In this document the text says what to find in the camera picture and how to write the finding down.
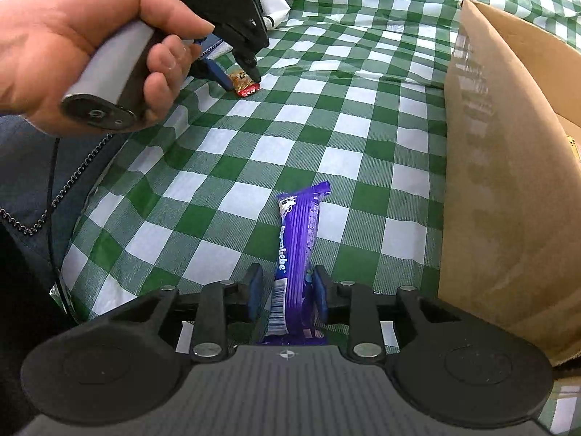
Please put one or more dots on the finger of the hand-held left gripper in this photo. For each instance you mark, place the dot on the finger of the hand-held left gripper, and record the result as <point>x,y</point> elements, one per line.
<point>249,66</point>
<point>215,72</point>

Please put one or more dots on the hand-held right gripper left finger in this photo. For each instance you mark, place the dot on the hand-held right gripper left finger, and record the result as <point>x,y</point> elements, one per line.
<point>255,297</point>

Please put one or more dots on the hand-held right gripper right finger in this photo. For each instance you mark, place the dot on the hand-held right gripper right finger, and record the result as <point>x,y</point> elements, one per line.
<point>321,295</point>

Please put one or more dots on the red snack packet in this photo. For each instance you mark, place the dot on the red snack packet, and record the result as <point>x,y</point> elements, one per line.
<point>245,87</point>

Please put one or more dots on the purple snack bar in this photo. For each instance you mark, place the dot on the purple snack bar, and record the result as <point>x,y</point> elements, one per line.
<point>295,245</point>

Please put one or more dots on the brown cardboard box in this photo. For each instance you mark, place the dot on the brown cardboard box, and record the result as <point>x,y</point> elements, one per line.
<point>499,190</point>

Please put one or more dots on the person's left hand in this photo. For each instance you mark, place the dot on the person's left hand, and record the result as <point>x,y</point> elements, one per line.
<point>54,45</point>

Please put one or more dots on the green white checked cloth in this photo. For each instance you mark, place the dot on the green white checked cloth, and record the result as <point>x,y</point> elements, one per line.
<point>363,122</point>

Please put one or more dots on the blue denim zipper bag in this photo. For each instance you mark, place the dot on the blue denim zipper bag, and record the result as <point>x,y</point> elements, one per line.
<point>27,181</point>

